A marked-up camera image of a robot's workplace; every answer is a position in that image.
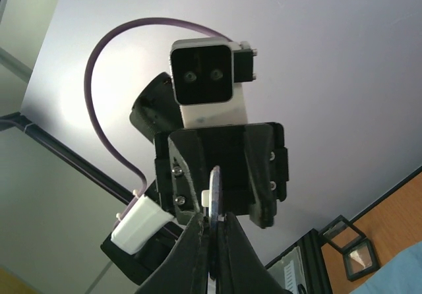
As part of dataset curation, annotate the open black brooch box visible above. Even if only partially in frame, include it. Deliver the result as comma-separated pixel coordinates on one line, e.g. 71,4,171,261
319,215,380,281

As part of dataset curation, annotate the light blue button shirt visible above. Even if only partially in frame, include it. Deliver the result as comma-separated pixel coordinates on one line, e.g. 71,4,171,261
351,242,421,294

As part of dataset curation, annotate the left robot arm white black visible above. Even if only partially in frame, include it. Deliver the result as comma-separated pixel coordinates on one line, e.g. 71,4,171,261
101,73,289,293

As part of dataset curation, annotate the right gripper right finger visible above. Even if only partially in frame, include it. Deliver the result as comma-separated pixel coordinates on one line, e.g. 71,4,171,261
216,212,290,294

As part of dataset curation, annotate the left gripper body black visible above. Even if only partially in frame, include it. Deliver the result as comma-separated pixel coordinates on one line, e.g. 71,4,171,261
154,122,289,218

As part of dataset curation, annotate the left black frame post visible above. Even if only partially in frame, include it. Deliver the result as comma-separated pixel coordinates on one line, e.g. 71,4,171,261
0,111,185,239

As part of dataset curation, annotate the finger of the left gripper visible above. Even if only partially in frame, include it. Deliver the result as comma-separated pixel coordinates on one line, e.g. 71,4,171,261
168,131,206,221
244,124,276,229

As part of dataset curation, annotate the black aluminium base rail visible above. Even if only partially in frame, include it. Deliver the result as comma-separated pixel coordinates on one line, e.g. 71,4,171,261
266,229,332,294

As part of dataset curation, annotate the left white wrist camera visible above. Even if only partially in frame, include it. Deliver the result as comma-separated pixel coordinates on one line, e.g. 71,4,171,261
169,37,257,129

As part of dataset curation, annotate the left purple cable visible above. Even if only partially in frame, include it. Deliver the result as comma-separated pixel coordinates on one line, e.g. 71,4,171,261
84,16,231,209

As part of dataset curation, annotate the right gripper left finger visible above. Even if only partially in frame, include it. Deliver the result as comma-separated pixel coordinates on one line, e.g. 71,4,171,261
136,214,210,294

